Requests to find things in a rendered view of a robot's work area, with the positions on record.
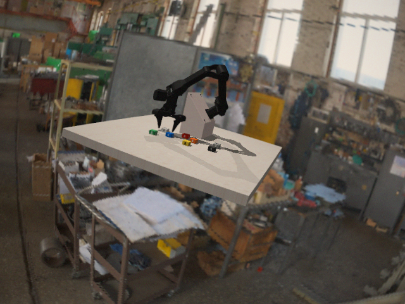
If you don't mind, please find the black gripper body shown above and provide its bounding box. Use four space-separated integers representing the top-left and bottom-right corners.
151 102 186 122

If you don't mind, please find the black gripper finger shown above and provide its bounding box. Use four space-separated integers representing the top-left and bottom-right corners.
171 120 180 132
154 115 163 128

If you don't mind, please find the yellow block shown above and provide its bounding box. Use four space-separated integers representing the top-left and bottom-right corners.
182 139 191 146

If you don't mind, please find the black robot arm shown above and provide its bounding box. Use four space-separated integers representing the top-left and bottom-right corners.
153 65 229 119

